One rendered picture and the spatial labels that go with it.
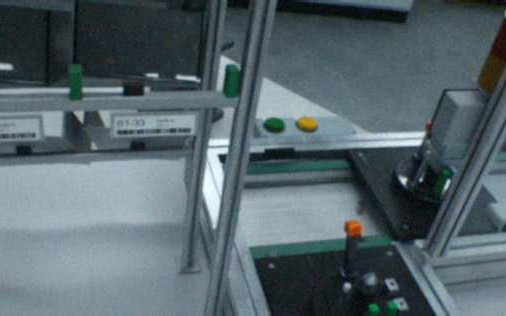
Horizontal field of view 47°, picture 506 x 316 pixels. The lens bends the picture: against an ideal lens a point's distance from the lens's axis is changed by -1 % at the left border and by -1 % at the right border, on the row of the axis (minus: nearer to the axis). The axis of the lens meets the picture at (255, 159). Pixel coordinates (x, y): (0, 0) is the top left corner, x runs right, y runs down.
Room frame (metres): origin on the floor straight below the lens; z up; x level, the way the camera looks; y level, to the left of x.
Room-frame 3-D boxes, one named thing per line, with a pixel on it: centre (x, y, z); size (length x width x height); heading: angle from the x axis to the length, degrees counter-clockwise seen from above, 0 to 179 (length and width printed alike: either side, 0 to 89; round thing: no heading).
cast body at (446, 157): (0.87, -0.33, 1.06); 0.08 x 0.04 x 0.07; 22
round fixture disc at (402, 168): (0.88, -0.33, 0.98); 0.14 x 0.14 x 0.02
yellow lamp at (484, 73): (0.75, -0.31, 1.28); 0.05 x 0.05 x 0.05
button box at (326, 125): (1.02, -0.09, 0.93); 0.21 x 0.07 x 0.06; 111
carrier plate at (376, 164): (0.88, -0.33, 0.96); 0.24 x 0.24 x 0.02; 21
